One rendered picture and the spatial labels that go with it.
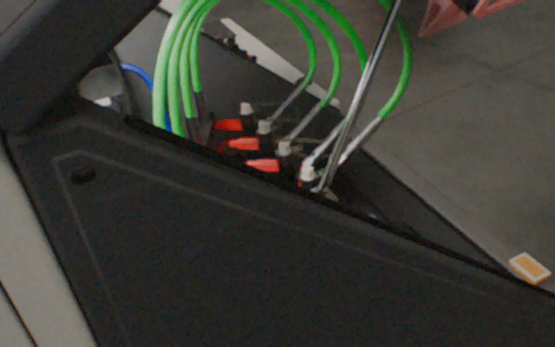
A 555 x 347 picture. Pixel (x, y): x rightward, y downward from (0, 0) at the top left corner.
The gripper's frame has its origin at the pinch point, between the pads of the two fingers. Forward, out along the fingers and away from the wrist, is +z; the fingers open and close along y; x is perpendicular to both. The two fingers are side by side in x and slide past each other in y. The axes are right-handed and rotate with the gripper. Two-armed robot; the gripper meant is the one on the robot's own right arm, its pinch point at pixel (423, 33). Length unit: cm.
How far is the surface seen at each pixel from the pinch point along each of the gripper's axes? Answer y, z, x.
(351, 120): 32, 8, 52
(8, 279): 48, 24, 61
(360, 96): 33, 7, 52
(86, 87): 48, 16, 51
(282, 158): 11.5, 28.1, 11.9
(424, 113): -140, 28, -167
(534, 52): -205, -39, -213
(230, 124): 14.7, 34.2, -5.5
